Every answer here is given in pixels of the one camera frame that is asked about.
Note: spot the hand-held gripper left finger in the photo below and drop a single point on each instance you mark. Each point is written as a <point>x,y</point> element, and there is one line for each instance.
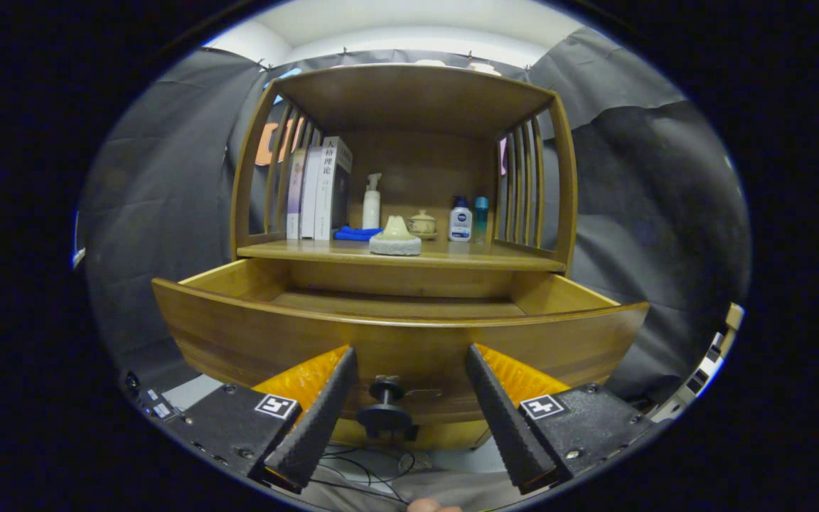
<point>320,423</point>

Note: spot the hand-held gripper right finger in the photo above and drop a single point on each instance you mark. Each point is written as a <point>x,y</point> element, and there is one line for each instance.
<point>502,423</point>

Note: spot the wooden drawer with black knob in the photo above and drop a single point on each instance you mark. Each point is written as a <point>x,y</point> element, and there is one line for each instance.
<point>416,348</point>

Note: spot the wooden countertop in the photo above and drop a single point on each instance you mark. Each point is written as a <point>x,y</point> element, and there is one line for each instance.
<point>466,252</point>

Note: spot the wooden cabinet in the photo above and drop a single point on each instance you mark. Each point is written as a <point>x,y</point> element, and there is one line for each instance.
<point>416,156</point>

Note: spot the blue cloth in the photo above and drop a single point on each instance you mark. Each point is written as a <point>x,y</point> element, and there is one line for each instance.
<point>352,234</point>

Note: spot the black device with white labels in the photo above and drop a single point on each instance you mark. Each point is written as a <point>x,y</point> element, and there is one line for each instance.
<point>132,384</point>

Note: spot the white lotion bottle blue cap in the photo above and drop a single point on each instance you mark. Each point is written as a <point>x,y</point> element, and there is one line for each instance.
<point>460,224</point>

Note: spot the teal transparent bottle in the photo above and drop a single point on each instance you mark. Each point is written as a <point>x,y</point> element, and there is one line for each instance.
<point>480,217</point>

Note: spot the pale striped rack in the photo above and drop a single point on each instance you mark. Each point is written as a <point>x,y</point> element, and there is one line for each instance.
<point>708,370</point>

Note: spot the lidded ceramic teacup with saucer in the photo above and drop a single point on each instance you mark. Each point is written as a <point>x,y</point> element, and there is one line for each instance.
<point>425,224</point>

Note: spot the white pump bottle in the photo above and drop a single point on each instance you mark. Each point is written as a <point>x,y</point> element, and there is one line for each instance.
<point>372,213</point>

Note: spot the thin white book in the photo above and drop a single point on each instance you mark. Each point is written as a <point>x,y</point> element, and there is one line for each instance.
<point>310,199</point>

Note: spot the pale purple book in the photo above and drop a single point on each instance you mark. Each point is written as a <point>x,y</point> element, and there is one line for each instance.
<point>296,199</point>

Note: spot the thick white and black book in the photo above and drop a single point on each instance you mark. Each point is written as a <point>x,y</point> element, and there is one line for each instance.
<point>328,185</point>

